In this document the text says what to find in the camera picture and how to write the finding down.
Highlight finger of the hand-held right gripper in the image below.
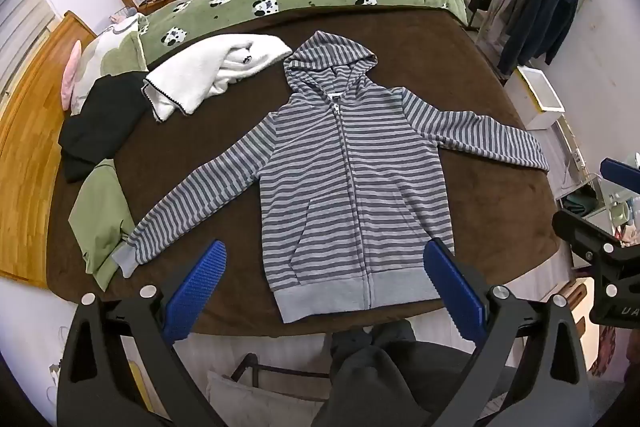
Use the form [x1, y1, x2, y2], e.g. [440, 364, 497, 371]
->
[600, 157, 640, 196]
[552, 208, 640, 277]

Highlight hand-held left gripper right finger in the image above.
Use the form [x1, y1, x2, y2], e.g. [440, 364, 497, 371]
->
[424, 238, 592, 427]

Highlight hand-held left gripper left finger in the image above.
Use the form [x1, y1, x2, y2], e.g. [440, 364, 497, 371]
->
[56, 240, 228, 427]

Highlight grey striped zip hoodie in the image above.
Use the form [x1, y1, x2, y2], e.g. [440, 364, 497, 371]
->
[111, 31, 550, 324]

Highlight red patterned cloth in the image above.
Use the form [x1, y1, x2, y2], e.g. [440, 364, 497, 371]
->
[590, 324, 619, 378]

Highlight brown blanket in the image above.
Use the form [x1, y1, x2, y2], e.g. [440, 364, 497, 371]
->
[46, 7, 561, 339]

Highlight white box with yellow lid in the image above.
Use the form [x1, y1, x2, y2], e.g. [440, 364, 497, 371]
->
[504, 66, 566, 131]

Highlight person's dark trousers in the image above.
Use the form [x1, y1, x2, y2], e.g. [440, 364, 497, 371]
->
[310, 319, 501, 427]

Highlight light green folded garment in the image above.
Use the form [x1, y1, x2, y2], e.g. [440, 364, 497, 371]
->
[68, 158, 136, 292]

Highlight grey cushion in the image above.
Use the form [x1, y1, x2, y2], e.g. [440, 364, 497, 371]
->
[205, 371, 328, 427]

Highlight black folded garment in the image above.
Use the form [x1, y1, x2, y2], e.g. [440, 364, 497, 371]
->
[58, 71, 153, 182]

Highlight white fleece garment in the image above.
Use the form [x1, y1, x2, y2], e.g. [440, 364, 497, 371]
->
[143, 34, 293, 124]

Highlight wooden headboard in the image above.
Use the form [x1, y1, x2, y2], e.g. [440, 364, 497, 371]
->
[0, 11, 98, 290]

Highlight pink plush pillow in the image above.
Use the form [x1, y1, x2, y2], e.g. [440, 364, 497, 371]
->
[61, 41, 83, 110]

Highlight floral print pillow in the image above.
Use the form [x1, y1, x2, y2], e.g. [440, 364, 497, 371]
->
[70, 14, 151, 115]

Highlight striped window blinds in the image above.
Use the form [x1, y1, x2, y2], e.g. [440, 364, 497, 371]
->
[0, 0, 56, 98]

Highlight black metal frame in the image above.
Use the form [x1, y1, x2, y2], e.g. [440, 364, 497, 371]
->
[229, 352, 328, 405]

